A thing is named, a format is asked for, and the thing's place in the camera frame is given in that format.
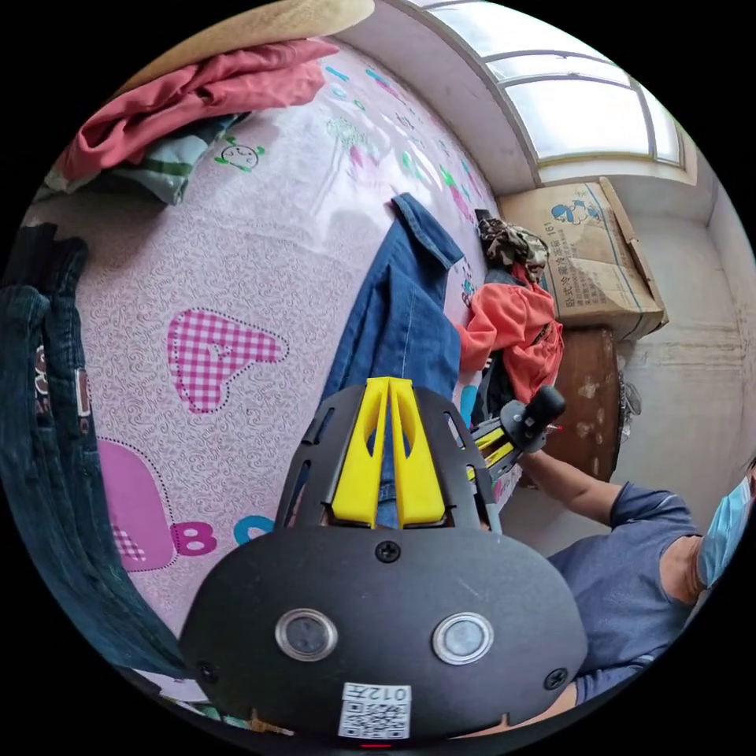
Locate person's right forearm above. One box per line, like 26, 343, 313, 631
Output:
534, 453, 628, 528

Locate brown wooden cupboard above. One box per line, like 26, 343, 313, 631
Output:
518, 326, 622, 490

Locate beige woven mat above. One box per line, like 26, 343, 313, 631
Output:
115, 0, 376, 90

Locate person's body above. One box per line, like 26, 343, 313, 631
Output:
546, 458, 756, 707

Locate pile of clothes with red garment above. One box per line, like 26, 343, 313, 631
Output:
36, 39, 327, 206

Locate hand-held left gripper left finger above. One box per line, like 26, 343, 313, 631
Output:
330, 377, 391, 528

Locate person's right hand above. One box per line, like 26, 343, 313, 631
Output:
518, 448, 554, 483

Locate pile of clothes with orange garment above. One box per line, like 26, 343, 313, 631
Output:
454, 217, 565, 428

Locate printed cardboard carton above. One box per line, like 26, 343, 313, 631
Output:
498, 176, 670, 343

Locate blue denim pants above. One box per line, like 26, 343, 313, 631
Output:
321, 191, 465, 528

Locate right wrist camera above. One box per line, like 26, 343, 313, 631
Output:
531, 384, 568, 428

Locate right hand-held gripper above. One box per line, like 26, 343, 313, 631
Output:
470, 398, 549, 492

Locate window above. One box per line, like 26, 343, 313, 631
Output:
407, 0, 689, 169

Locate bed with pink printed sheet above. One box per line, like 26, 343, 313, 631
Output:
17, 38, 524, 733

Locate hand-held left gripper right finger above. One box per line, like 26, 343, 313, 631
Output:
391, 377, 445, 528

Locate dark blue corduroy pants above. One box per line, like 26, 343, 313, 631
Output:
0, 223, 191, 681

